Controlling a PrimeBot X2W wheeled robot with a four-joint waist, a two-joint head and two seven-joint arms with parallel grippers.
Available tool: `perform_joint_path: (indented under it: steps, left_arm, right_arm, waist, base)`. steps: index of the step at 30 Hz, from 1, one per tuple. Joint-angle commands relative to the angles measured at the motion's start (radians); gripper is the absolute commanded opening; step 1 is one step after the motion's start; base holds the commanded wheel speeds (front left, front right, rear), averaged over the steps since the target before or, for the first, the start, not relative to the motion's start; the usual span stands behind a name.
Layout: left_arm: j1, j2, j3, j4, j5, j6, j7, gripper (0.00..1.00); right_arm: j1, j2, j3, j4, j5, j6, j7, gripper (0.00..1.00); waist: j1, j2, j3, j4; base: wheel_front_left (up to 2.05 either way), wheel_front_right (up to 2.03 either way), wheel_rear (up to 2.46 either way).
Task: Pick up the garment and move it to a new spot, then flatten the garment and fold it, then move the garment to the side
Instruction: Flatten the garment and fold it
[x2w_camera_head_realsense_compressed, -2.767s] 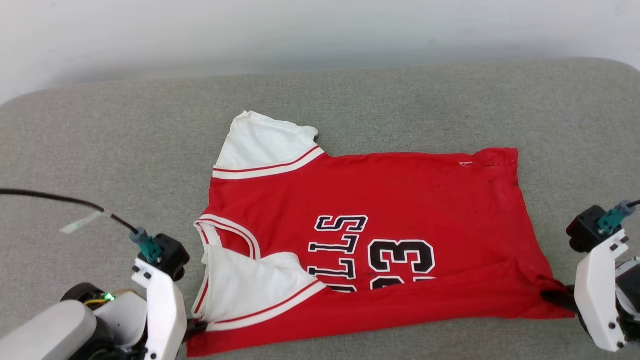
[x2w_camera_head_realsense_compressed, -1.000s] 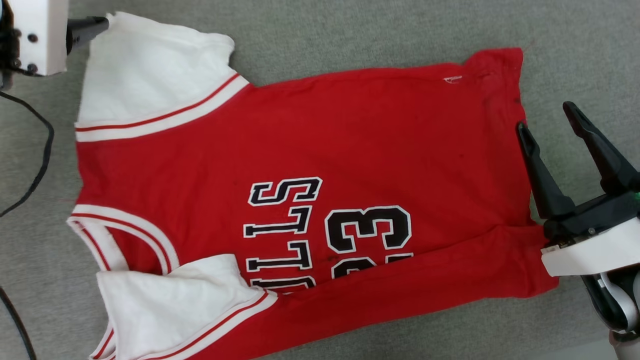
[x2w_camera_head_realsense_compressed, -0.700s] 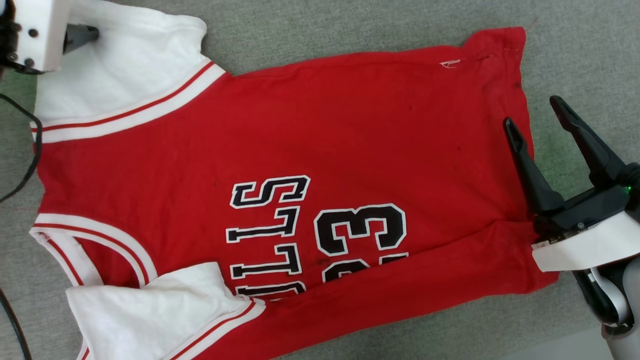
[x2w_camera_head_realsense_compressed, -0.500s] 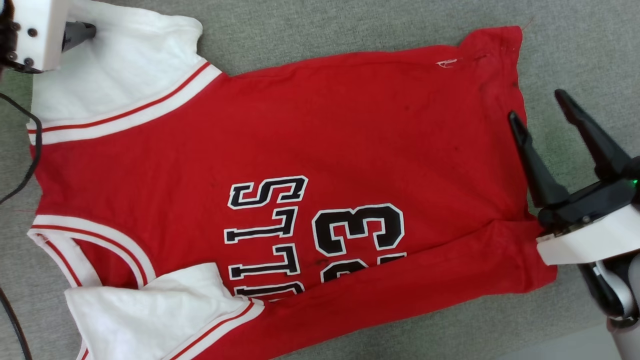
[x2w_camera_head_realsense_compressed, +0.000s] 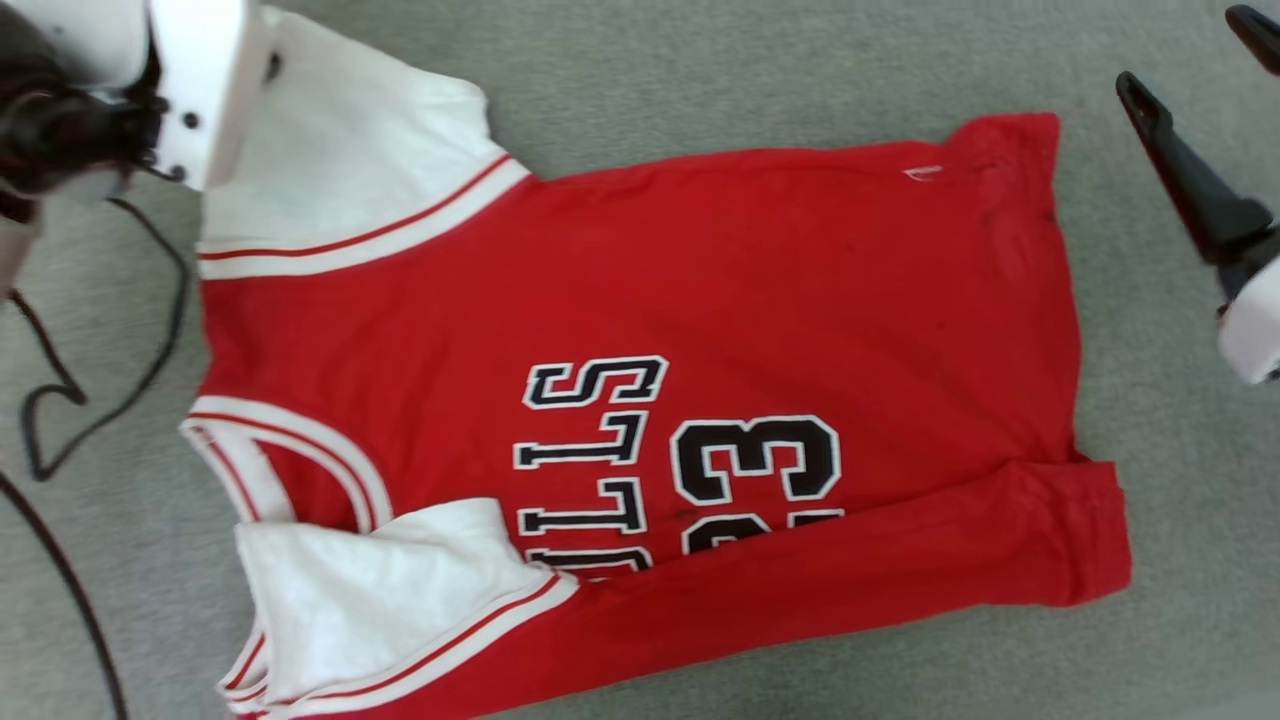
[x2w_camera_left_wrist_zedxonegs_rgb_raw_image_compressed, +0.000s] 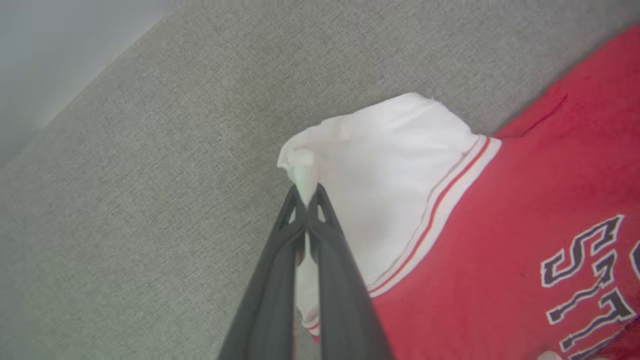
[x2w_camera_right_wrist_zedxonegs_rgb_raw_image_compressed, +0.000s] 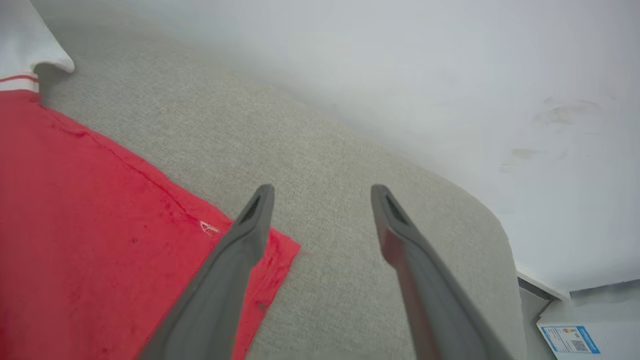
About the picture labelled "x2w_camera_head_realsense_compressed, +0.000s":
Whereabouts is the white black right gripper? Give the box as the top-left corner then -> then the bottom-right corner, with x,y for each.
1116,4 -> 1280,387

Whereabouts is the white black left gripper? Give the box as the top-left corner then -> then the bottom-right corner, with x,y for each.
0,0 -> 274,201

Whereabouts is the red Bulls basketball jersey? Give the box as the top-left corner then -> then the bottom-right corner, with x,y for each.
179,4 -> 1134,720

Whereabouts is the grey fabric sofa cushion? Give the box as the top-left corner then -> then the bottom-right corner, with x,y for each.
0,0 -> 1280,720

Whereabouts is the thin black cable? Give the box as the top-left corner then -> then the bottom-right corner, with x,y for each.
5,195 -> 192,483
0,472 -> 129,720

